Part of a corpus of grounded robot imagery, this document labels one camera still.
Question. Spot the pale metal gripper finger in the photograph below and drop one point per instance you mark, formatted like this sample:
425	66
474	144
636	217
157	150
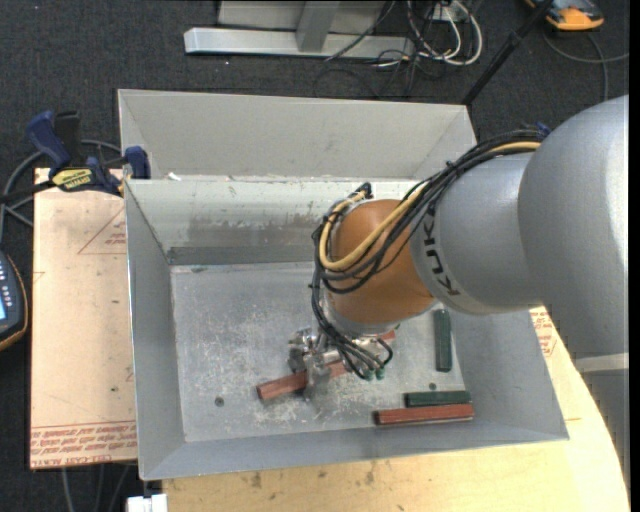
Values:
313	385
296	357

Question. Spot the red-brown block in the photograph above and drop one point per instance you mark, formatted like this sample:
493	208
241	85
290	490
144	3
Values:
280	387
425	415

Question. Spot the grey metal bin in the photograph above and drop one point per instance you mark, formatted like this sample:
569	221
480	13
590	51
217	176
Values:
225	325

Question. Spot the dark green flat block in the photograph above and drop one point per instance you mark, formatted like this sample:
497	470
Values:
442	340
437	398

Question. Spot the brown cardboard board red print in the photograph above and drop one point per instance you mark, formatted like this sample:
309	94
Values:
80	325

